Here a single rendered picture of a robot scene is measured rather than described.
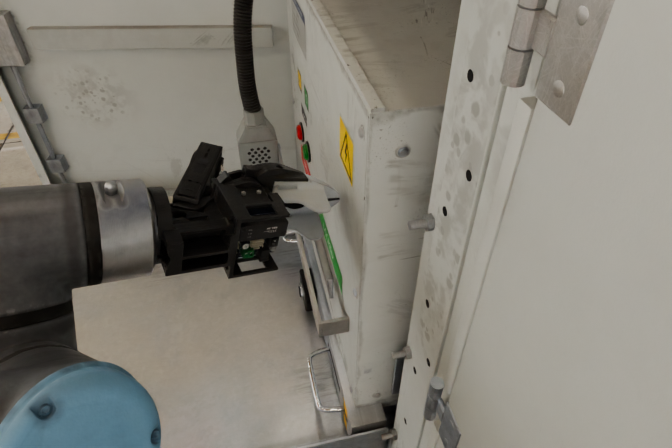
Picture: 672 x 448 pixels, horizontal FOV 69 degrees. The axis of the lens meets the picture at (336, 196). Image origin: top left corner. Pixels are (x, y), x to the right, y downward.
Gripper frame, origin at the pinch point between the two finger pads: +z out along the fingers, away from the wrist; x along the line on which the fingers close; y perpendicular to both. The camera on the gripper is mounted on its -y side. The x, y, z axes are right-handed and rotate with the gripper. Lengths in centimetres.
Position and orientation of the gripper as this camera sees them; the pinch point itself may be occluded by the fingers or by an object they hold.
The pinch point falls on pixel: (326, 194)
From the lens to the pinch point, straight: 57.0
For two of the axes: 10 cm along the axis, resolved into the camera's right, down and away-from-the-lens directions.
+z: 8.5, -0.9, 5.1
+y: 4.7, 5.6, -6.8
